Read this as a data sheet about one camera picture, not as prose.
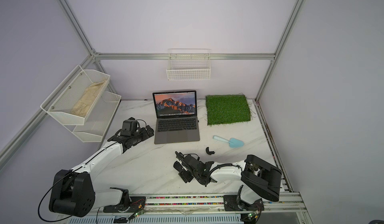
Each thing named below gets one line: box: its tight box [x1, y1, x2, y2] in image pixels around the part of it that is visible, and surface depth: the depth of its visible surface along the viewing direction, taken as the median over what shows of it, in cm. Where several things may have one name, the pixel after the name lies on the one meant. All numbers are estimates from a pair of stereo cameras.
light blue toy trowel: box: [212, 135, 244, 148], surface depth 98 cm
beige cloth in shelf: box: [70, 80, 107, 118], surface depth 81 cm
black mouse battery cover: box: [205, 146, 215, 155], surface depth 95 cm
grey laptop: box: [152, 90, 201, 145], surface depth 104 cm
